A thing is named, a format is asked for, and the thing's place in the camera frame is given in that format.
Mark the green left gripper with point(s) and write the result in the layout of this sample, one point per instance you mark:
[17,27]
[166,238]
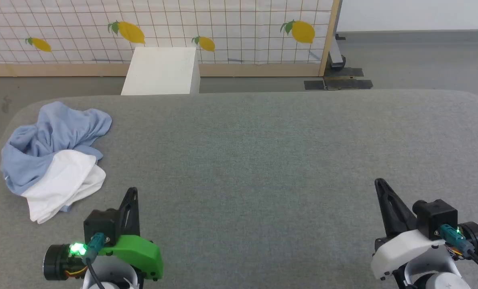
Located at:
[138,253]

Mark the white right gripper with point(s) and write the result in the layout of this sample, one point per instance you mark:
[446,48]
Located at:
[403,251]

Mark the light blue and white shirt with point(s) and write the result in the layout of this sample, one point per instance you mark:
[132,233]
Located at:
[46,144]

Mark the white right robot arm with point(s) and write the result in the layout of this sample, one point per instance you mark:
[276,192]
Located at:
[431,269]

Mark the black floor tape patches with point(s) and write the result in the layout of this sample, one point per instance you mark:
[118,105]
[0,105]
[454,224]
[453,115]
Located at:
[343,82]

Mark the white rectangular box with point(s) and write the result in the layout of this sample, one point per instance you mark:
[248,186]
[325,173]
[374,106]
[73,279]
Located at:
[160,72]

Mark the grey partition foot with caster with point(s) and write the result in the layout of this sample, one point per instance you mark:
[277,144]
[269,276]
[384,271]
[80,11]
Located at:
[337,54]

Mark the lemon print wooden partition screen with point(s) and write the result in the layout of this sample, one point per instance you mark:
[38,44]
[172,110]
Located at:
[230,24]

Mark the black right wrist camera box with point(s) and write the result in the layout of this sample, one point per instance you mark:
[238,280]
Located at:
[435,218]

